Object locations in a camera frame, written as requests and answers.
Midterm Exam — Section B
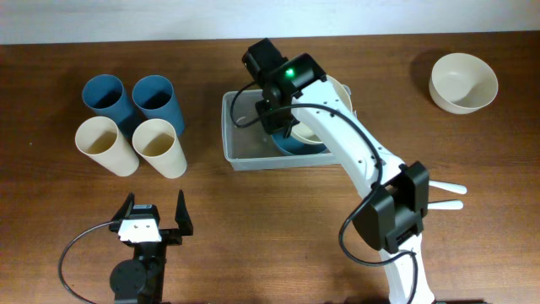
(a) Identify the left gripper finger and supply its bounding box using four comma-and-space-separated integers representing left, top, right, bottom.
175, 190, 193, 231
111, 193, 135, 221

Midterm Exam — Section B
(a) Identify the blue bowl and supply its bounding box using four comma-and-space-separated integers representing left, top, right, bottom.
271, 133, 327, 156

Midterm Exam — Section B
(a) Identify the cream bowl front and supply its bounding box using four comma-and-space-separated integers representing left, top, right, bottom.
291, 75, 353, 144

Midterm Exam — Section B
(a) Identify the cream bowl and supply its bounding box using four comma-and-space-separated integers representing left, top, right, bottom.
429, 53, 499, 115
291, 75, 353, 144

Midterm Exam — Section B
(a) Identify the cream bowl back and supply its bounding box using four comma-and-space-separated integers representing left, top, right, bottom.
429, 53, 499, 115

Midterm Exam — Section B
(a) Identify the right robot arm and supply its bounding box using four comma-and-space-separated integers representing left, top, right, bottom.
242, 38, 435, 303

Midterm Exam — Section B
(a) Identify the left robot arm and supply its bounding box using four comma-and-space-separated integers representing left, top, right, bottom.
109, 191, 193, 303

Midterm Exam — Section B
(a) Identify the clear plastic container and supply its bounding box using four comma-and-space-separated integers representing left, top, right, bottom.
221, 90, 338, 171

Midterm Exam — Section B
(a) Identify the cream cup front right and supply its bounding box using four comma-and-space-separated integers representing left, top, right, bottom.
132, 118, 187, 179

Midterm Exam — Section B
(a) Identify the cream cup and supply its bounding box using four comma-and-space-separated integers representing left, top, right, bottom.
75, 117, 139, 176
132, 118, 187, 179

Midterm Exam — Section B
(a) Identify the cream cup front left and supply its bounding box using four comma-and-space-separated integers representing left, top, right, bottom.
75, 117, 139, 176

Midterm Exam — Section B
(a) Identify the blue cup back left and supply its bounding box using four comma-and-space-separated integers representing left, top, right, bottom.
82, 74, 143, 139

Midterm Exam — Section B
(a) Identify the blue cup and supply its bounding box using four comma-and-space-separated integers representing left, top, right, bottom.
82, 74, 143, 139
132, 75, 185, 137

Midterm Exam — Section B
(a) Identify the blue cup back right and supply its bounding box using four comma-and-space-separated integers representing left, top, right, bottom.
132, 75, 185, 137

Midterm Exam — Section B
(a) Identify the white plastic fork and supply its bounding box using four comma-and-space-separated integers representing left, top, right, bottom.
429, 181, 467, 195

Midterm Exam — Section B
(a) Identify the white plastic spoon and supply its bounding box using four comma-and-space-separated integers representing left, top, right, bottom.
428, 200, 464, 210

